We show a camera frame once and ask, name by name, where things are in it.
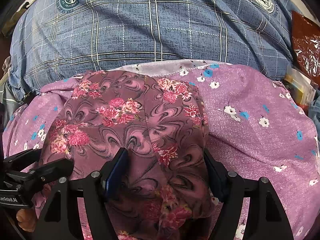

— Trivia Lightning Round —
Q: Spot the blue denim cloth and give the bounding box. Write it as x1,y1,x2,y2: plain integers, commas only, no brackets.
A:
308,100,320,124

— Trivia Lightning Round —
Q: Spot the red plastic bag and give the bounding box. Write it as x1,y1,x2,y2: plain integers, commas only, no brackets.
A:
291,10,320,77

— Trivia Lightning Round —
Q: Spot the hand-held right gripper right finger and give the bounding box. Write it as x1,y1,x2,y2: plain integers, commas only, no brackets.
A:
204,150,294,240

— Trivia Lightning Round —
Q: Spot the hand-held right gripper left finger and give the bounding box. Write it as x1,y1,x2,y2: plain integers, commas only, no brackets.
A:
34,147,129,240

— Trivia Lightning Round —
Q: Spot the blue plaid quilt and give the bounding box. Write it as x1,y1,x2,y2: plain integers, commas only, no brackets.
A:
7,0,300,93

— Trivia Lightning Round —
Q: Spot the purple floral bedsheet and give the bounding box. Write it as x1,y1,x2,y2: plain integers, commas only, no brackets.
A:
2,59,320,240

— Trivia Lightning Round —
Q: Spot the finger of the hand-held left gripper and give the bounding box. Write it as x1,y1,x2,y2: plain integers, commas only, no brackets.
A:
7,159,74,188
4,149,42,172

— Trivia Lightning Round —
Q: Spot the dark olive cloth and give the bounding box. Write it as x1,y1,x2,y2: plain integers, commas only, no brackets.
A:
2,2,32,37

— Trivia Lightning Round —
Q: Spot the person's left hand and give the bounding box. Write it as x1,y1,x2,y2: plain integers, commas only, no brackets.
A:
16,209,38,232

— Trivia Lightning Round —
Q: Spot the maroon floral shirt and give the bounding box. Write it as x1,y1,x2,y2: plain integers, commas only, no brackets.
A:
40,69,217,240

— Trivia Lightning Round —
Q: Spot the lilac crumpled cloth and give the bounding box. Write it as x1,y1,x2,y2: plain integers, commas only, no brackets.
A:
1,56,13,80

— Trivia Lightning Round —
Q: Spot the clear plastic packet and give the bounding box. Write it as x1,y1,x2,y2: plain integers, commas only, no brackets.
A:
283,67,319,107

